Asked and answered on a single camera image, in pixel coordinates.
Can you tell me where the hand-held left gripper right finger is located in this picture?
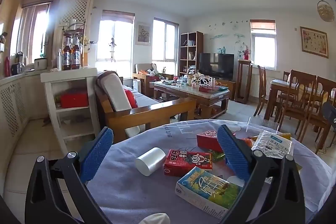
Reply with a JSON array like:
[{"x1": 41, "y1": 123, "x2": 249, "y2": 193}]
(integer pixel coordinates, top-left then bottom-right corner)
[{"x1": 217, "y1": 124, "x2": 306, "y2": 224}]

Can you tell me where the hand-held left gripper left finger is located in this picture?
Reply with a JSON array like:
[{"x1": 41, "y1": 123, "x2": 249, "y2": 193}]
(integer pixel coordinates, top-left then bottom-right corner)
[{"x1": 25, "y1": 126, "x2": 114, "y2": 224}]

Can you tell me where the red milk carton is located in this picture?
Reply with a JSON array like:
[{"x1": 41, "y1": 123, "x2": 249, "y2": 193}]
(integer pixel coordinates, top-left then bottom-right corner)
[
  {"x1": 164, "y1": 149, "x2": 213, "y2": 178},
  {"x1": 196, "y1": 130, "x2": 237, "y2": 153}
]

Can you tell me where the person's left hand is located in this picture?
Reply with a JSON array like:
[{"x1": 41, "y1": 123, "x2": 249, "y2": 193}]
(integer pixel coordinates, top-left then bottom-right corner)
[{"x1": 136, "y1": 213, "x2": 170, "y2": 224}]

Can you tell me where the orange tangerine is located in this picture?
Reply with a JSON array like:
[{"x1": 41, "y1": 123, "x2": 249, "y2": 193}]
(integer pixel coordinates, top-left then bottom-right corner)
[{"x1": 238, "y1": 137, "x2": 254, "y2": 147}]

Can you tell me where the green gum packet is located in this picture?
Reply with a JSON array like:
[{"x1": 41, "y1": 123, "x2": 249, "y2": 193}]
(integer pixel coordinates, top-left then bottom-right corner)
[{"x1": 210, "y1": 151, "x2": 226, "y2": 163}]

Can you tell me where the wooden dining chair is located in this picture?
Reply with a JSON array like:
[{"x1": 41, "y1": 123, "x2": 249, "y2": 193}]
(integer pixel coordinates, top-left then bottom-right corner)
[
  {"x1": 278, "y1": 70, "x2": 317, "y2": 135},
  {"x1": 297, "y1": 76, "x2": 336, "y2": 153},
  {"x1": 253, "y1": 65, "x2": 273, "y2": 117}
]

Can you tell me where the white labelled packet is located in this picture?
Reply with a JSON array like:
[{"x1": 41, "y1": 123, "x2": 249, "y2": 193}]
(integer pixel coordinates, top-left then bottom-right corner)
[{"x1": 251, "y1": 130, "x2": 293, "y2": 159}]

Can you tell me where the clear plastic box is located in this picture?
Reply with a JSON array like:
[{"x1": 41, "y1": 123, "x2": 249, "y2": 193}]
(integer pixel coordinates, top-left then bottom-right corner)
[{"x1": 247, "y1": 116, "x2": 279, "y2": 135}]

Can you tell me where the purple floral tablecloth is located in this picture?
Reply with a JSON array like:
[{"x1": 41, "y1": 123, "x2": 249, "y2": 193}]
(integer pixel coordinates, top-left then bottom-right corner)
[{"x1": 87, "y1": 119, "x2": 334, "y2": 224}]

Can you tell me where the blue green drink carton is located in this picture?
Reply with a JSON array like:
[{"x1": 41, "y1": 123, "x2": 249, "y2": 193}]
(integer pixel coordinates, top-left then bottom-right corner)
[{"x1": 175, "y1": 166, "x2": 243, "y2": 220}]

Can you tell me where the white tape roll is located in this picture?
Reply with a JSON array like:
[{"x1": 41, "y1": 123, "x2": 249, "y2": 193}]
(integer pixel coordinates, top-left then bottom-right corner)
[{"x1": 136, "y1": 147, "x2": 166, "y2": 176}]

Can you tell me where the red box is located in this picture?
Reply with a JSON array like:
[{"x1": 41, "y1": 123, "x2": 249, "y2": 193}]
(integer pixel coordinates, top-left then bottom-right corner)
[{"x1": 60, "y1": 90, "x2": 89, "y2": 108}]

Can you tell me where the wooden dining table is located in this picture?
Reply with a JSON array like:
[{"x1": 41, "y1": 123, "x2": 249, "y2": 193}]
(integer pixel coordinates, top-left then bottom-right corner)
[{"x1": 264, "y1": 79, "x2": 336, "y2": 132}]

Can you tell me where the white sofa cushion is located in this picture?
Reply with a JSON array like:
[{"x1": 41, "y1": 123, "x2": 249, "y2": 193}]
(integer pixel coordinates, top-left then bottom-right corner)
[{"x1": 101, "y1": 72, "x2": 132, "y2": 111}]

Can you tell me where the red cushion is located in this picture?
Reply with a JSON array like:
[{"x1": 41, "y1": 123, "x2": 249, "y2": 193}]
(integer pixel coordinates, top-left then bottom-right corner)
[{"x1": 125, "y1": 89, "x2": 138, "y2": 108}]

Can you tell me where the wooden coffee table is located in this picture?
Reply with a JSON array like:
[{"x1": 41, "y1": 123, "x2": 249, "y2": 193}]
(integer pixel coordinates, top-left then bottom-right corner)
[{"x1": 153, "y1": 81, "x2": 230, "y2": 119}]

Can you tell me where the wooden sofa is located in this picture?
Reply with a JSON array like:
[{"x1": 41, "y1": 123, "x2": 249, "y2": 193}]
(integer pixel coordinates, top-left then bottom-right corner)
[{"x1": 95, "y1": 70, "x2": 197, "y2": 138}]

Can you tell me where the tall wooden plant stand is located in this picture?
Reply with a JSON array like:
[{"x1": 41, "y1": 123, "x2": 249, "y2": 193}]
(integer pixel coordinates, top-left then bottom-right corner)
[{"x1": 237, "y1": 59, "x2": 253, "y2": 104}]

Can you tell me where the white shelf unit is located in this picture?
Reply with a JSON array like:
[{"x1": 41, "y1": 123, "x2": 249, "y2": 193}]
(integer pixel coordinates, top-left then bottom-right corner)
[{"x1": 41, "y1": 68, "x2": 101, "y2": 155}]

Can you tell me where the black television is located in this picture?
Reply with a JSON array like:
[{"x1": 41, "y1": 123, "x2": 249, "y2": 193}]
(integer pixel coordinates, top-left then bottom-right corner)
[{"x1": 199, "y1": 53, "x2": 235, "y2": 81}]

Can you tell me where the glass window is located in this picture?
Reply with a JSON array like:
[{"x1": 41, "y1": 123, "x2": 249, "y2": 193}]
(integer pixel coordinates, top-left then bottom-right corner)
[
  {"x1": 10, "y1": 2, "x2": 50, "y2": 64},
  {"x1": 250, "y1": 20, "x2": 277, "y2": 69},
  {"x1": 152, "y1": 17, "x2": 179, "y2": 62},
  {"x1": 96, "y1": 10, "x2": 135, "y2": 64}
]

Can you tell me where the white kitchen counter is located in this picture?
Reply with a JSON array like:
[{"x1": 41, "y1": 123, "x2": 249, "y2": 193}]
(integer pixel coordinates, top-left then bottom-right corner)
[{"x1": 0, "y1": 70, "x2": 46, "y2": 140}]

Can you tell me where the wooden armchair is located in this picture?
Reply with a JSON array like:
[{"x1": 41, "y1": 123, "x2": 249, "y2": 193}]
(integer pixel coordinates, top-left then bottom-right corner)
[{"x1": 132, "y1": 63, "x2": 174, "y2": 98}]

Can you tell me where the brown beer bottle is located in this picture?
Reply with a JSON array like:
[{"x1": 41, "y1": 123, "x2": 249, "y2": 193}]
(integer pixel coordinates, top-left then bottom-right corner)
[
  {"x1": 62, "y1": 34, "x2": 72, "y2": 70},
  {"x1": 71, "y1": 34, "x2": 81, "y2": 69}
]

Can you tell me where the gold pendant lamp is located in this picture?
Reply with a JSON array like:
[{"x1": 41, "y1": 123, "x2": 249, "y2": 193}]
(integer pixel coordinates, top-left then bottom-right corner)
[{"x1": 314, "y1": 0, "x2": 335, "y2": 22}]

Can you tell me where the wooden bookshelf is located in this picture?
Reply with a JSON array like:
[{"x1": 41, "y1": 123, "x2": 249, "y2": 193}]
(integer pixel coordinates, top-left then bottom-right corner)
[{"x1": 180, "y1": 31, "x2": 204, "y2": 77}]

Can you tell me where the framed flower painting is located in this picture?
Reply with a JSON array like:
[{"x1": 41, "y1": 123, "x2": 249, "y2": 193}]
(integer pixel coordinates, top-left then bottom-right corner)
[{"x1": 135, "y1": 22, "x2": 152, "y2": 46}]

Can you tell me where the white lattice cabinet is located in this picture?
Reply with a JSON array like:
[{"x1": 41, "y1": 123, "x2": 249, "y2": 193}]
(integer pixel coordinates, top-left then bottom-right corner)
[{"x1": 54, "y1": 0, "x2": 94, "y2": 68}]

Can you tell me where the gold framed wall picture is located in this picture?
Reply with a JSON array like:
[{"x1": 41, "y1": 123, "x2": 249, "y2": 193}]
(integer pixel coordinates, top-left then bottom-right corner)
[{"x1": 300, "y1": 26, "x2": 329, "y2": 59}]

